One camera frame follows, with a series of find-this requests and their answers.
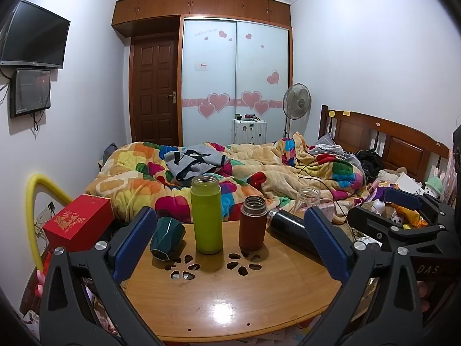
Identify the brown wooden door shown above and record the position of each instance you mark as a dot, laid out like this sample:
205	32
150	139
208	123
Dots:
155	90

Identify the plaid cloth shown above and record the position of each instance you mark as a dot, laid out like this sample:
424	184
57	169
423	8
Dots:
331	147

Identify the black thermos bottle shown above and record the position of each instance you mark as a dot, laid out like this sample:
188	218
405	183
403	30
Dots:
292	227

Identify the dark green faceted cup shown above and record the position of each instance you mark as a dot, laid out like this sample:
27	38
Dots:
167	238

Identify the black wall television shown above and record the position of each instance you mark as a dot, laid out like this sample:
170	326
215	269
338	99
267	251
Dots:
34	36

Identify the white power strip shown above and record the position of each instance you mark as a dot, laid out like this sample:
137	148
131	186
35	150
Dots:
45	213

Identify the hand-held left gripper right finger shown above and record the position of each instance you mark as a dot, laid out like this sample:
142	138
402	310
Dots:
326	241

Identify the pink plastic toy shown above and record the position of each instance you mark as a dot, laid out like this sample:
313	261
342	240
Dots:
39	284

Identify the grey and black garment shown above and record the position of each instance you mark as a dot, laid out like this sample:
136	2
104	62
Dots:
194	162

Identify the person's right hand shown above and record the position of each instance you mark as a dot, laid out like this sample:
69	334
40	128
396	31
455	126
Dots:
424	295

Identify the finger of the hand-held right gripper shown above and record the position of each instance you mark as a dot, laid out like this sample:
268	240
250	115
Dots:
371	220
401	198

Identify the clear glass jar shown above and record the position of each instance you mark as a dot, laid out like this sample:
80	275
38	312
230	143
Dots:
307	199

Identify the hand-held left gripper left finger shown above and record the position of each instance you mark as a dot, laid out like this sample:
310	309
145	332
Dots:
134	239

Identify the wooden bed headboard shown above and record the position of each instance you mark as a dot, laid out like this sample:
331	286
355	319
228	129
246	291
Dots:
392	140

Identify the small white bottle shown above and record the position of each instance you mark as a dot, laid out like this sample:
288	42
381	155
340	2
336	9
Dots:
378	206

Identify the white bunny plush toy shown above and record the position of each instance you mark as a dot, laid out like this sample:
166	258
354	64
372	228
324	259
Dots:
434	186

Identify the yellow foam tube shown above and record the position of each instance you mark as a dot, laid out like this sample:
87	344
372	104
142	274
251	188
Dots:
31	216

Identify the brown thermos bottle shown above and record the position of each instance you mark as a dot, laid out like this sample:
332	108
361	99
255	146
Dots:
253	224

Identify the red gift box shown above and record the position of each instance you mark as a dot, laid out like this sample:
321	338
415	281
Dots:
77	223

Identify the colourful patchwork blanket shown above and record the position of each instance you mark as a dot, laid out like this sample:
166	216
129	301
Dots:
230	176

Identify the wardrobe with heart stickers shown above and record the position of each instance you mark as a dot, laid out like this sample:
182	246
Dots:
236	79

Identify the lime green bottle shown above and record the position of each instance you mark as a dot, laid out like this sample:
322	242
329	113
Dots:
206	216

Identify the standing fan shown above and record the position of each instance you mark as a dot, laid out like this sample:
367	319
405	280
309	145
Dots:
297	102

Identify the white box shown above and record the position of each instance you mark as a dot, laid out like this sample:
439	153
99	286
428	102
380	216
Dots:
408	183

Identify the white suitcase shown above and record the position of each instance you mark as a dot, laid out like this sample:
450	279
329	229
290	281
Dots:
249	131

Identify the small black wall screen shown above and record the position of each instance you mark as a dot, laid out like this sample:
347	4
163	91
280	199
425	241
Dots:
30	92

